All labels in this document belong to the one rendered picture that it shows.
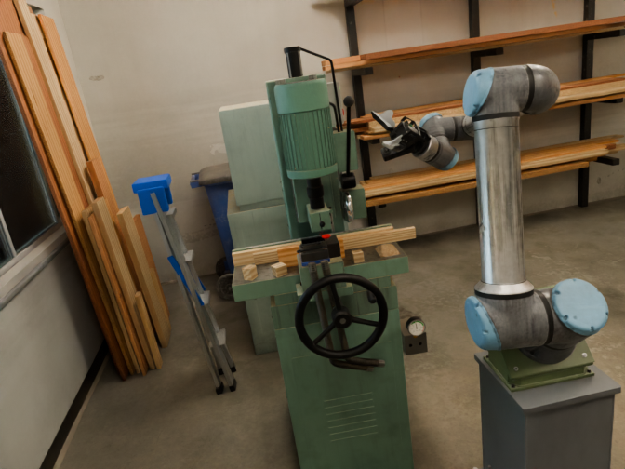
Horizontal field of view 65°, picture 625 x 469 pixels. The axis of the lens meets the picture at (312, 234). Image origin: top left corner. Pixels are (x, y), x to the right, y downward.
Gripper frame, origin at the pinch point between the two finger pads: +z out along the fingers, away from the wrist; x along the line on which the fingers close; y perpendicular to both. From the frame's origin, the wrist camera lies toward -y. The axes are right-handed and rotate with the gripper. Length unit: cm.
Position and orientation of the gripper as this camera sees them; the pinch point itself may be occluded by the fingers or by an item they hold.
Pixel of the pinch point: (374, 127)
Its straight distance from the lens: 165.9
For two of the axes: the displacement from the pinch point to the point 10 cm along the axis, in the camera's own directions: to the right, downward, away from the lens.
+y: 5.9, -5.4, -5.9
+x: 1.6, 8.0, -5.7
